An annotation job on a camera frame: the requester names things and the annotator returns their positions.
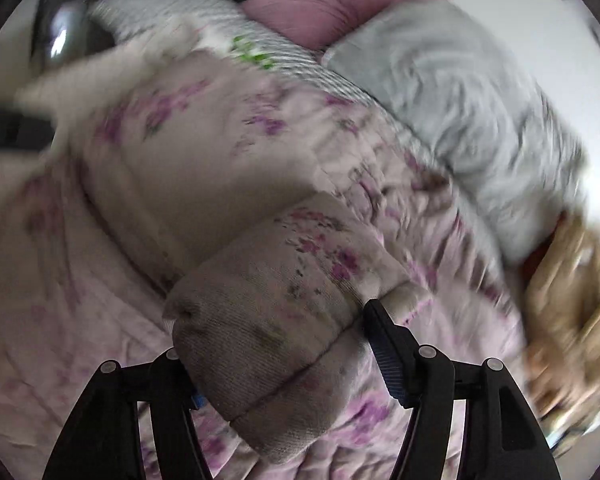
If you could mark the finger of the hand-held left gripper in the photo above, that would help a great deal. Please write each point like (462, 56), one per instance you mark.
(15, 130)

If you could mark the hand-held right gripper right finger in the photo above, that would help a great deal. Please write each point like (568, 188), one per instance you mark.
(384, 355)

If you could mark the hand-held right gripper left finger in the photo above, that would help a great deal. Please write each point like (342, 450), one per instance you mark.
(172, 390)

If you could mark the pink floral padded jacket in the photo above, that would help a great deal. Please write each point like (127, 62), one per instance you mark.
(205, 160)

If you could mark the cherry print bedsheet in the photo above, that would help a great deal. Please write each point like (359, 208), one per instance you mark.
(130, 60)

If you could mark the red cloth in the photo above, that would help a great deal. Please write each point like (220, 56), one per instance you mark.
(535, 260)

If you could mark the beige fleece robe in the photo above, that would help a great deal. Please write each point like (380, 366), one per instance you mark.
(570, 310)

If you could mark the checked blanket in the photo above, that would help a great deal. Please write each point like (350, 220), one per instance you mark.
(220, 15)

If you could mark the grey pillow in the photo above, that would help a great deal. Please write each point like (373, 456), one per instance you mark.
(455, 110)

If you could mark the pink pillow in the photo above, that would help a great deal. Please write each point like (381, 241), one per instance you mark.
(340, 5)

